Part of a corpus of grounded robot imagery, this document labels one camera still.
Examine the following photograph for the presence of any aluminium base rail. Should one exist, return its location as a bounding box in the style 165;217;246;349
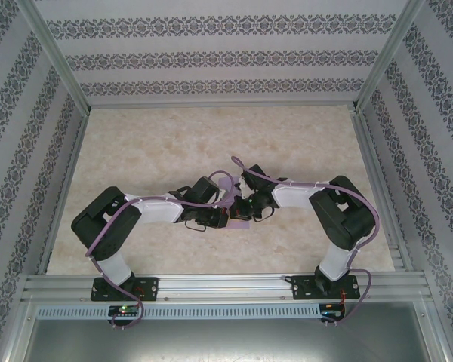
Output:
20;273;430;302

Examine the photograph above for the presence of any purple paper sheet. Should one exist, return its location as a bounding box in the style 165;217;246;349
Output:
215;176;252;231

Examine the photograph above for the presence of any aluminium frame post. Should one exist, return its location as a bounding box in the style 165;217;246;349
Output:
17;0;92;114
353;0;427;114

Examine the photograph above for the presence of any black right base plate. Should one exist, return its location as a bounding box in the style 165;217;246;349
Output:
291;274;362;301

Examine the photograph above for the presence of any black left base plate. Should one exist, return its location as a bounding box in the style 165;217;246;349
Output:
90;277;160;302

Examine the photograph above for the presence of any aluminium side rail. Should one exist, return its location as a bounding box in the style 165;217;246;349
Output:
349;109;416;272
35;111;91;275

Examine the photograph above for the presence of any controller board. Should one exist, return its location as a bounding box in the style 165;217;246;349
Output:
107;304;141;318
319;302;347;318

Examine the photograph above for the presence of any left controller board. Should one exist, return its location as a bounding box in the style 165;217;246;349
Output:
107;304;141;318

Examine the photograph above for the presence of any slotted grey cable duct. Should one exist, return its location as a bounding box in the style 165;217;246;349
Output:
35;303;322;320

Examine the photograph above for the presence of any thin black right gripper wire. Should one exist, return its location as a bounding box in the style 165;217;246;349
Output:
254;207;276;223

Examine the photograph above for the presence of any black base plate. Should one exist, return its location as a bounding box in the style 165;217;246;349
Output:
90;277;160;302
291;274;362;301

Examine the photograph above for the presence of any right controller board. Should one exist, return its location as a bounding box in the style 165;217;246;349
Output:
319;302;347;318

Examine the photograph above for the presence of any grey metal sheet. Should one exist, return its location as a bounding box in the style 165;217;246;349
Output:
5;301;452;362

